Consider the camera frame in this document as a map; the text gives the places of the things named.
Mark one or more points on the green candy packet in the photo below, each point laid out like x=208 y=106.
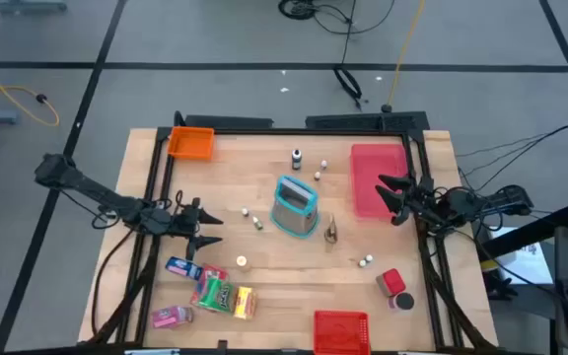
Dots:
x=213 y=272

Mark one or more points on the black flat plate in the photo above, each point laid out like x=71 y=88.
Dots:
x=244 y=121

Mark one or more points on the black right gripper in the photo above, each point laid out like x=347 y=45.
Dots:
x=419 y=199

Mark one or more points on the orange plastic bin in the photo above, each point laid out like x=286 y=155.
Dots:
x=191 y=143

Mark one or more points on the black table frame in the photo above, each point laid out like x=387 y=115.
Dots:
x=313 y=132

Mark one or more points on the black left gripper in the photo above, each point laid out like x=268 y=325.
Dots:
x=183 y=222

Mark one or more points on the red lidded container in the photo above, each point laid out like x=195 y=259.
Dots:
x=391 y=282

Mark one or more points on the grey cart base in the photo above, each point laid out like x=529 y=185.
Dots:
x=18 y=6

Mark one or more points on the blue Frosted Flakes box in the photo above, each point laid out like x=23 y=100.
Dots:
x=184 y=267

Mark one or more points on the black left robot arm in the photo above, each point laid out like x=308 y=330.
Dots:
x=92 y=190

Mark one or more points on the small dark green bottle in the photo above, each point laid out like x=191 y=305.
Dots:
x=257 y=223

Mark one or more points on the pink cereal box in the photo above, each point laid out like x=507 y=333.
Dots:
x=171 y=316

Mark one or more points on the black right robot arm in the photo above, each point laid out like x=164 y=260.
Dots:
x=481 y=202

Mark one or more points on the black food colouring bottle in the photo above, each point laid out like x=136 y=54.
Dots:
x=296 y=159

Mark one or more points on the black perforated plate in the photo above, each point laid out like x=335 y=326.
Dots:
x=353 y=121

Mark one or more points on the black table camera mount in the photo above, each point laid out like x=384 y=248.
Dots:
x=222 y=345

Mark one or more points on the pink translucent tray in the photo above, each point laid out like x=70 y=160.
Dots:
x=370 y=160

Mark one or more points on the black lidded jar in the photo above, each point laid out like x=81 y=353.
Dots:
x=403 y=301

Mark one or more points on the yellow Corn Pops box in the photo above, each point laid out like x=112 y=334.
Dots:
x=245 y=302

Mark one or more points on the black desk bar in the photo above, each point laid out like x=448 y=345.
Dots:
x=535 y=229

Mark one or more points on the white printed box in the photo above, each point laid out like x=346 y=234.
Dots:
x=525 y=261

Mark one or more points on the red perforated basket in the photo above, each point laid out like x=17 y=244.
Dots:
x=341 y=333

